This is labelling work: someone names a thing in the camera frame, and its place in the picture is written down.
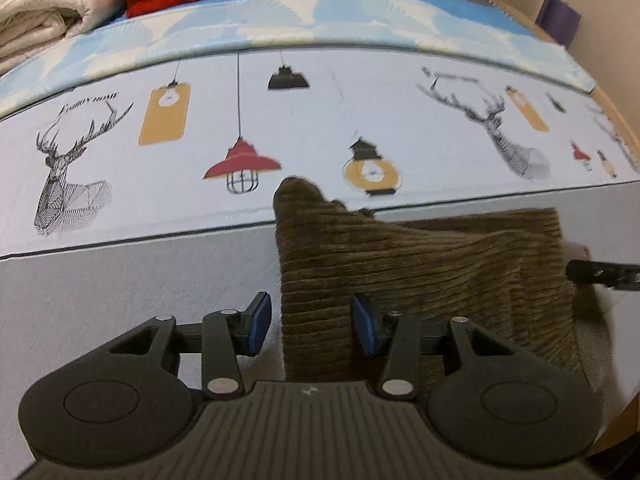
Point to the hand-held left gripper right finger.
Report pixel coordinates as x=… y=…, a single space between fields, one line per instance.
x=364 y=327

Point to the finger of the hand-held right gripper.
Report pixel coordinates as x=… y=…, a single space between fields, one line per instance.
x=605 y=274

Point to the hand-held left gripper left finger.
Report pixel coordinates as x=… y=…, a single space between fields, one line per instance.
x=259 y=325

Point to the grey mat panel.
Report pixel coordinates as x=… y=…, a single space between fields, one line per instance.
x=125 y=280

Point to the deer and lamp printed mat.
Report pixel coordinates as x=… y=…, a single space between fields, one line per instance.
x=320 y=110

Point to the purple box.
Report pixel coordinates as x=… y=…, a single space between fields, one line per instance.
x=561 y=19

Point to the blue and white patterned mat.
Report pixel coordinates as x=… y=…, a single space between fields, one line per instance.
x=350 y=20

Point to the cream folded blanket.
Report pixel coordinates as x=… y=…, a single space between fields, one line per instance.
x=45 y=10

